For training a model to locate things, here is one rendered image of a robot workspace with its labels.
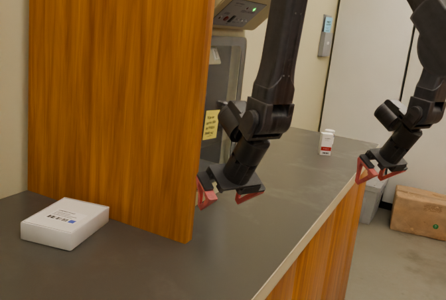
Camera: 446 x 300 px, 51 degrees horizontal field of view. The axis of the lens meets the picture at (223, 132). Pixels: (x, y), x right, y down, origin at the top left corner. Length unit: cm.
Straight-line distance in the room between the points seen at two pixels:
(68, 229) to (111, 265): 12
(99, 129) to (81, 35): 22
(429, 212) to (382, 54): 130
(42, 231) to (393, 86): 339
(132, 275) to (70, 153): 39
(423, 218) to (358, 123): 93
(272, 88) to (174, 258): 42
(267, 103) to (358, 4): 332
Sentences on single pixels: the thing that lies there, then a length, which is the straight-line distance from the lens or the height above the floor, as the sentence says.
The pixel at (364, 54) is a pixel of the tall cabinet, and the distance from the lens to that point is 408.
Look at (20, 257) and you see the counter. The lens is 102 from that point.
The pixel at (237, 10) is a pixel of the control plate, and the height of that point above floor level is 145.
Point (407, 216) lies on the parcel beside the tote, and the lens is 386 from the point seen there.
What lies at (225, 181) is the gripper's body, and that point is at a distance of 93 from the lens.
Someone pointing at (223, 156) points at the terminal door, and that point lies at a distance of 132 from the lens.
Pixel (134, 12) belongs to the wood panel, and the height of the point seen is 143.
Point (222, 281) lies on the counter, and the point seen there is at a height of 94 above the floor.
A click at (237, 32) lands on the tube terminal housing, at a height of 140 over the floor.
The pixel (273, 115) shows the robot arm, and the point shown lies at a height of 127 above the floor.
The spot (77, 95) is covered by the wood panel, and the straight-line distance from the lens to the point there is 116.
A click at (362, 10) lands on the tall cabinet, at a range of 410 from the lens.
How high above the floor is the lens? 143
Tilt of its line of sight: 13 degrees down
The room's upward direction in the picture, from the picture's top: 6 degrees clockwise
